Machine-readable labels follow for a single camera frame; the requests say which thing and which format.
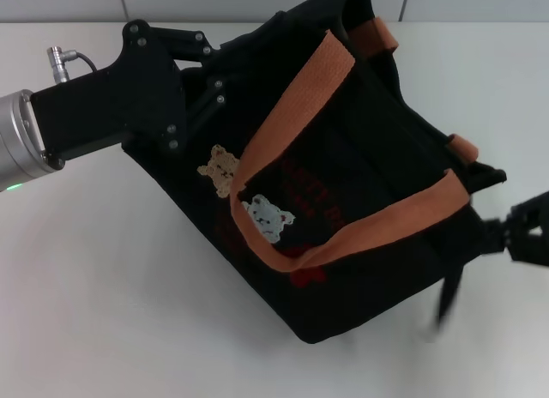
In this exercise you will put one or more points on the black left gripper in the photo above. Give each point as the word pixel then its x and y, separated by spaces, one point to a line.
pixel 116 102

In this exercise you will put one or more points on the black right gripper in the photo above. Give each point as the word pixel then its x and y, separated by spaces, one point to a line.
pixel 532 248

